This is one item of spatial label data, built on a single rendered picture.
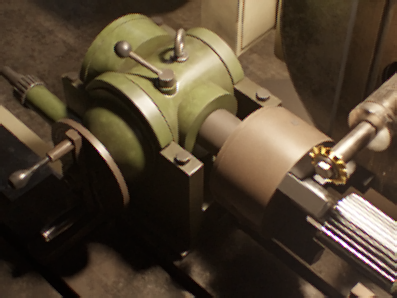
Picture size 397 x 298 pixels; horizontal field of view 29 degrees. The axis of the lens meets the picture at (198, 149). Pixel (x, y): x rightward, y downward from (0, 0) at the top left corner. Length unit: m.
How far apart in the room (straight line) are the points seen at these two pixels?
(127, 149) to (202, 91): 0.16
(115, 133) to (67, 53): 2.03
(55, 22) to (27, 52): 0.21
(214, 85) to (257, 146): 0.18
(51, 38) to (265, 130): 2.24
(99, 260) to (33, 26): 2.13
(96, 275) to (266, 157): 0.41
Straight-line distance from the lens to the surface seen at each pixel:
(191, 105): 1.25
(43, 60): 3.24
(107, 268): 1.38
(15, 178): 1.17
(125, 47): 1.25
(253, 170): 1.15
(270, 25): 1.59
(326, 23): 1.31
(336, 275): 1.38
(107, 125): 1.24
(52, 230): 1.32
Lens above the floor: 2.17
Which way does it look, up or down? 50 degrees down
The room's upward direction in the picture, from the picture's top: straight up
